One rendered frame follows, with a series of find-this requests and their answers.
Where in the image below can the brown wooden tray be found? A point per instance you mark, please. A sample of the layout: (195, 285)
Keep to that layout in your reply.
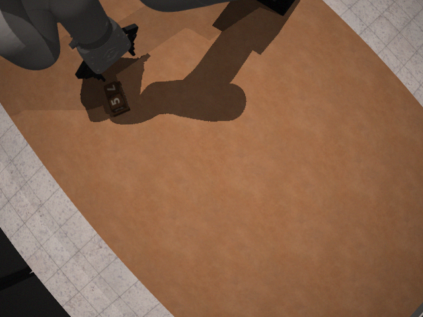
(125, 100)

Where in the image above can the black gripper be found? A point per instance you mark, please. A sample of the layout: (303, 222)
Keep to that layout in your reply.
(100, 59)

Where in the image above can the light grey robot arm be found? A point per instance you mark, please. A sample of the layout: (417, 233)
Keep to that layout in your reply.
(85, 20)

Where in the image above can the brown number cube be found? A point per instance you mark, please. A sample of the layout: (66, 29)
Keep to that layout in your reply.
(112, 89)
(117, 103)

